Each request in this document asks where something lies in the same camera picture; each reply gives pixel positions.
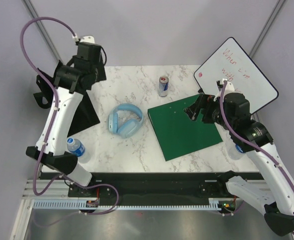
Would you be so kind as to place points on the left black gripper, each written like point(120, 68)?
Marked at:
point(101, 72)

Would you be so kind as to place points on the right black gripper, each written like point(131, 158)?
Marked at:
point(210, 101)

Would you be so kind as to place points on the energy drink can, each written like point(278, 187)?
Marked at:
point(163, 86)

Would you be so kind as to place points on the plastic water bottle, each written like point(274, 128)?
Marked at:
point(77, 148)
point(234, 152)

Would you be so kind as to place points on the black canvas bag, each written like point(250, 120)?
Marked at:
point(77, 76)

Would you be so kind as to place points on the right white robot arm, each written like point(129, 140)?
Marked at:
point(256, 142)

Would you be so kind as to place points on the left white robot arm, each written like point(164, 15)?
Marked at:
point(70, 106)

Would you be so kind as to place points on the green binder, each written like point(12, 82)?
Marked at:
point(177, 135)

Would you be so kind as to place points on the white whiteboard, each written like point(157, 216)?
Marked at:
point(231, 62)

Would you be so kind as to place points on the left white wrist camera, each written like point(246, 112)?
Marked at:
point(83, 39)

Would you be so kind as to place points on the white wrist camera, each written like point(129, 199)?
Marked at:
point(83, 39)
point(224, 87)

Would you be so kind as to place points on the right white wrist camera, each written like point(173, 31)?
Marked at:
point(224, 87)

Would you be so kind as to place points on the left aluminium corner post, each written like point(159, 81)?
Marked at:
point(33, 13)

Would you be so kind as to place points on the aluminium corner post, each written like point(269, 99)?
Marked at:
point(267, 27)
point(33, 13)

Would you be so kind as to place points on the white cable duct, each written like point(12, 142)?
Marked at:
point(210, 204)

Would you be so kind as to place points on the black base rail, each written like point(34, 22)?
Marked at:
point(156, 188)

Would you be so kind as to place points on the right aluminium corner post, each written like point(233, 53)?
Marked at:
point(267, 27)

